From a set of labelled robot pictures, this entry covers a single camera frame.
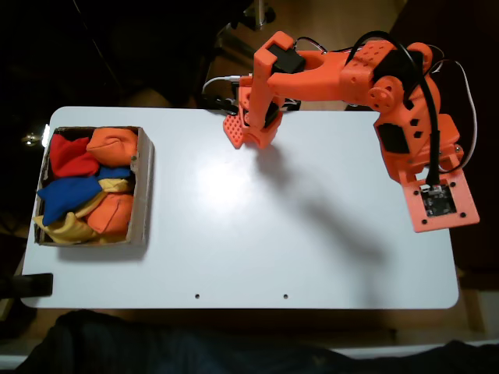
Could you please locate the white servo wire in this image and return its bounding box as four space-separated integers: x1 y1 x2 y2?
428 45 479 175

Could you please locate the black camera cable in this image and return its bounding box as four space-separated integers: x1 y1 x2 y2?
349 30 444 192

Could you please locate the small shiny metal object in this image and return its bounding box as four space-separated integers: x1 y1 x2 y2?
21 123 51 147

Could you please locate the orange bean bag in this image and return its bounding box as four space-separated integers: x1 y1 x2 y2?
85 193 136 236
85 127 140 169

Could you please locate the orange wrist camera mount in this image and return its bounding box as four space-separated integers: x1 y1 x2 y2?
401 146 481 235

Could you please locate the person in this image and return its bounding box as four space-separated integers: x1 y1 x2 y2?
15 309 499 374

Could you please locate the blue bean bag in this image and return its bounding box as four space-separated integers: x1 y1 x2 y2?
37 166 133 227

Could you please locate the dark brown furniture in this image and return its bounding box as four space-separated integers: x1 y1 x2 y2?
345 0 499 273

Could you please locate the black table clamp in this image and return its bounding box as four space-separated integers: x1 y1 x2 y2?
0 272 54 300

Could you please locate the white power cable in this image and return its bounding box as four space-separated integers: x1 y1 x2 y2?
201 75 242 95

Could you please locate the cardboard box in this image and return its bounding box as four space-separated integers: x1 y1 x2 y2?
34 125 156 249

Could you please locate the red bean bag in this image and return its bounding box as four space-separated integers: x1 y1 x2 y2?
49 133 101 181

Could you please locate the yellow bean bag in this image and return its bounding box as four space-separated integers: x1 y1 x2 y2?
33 212 129 245
74 178 134 219

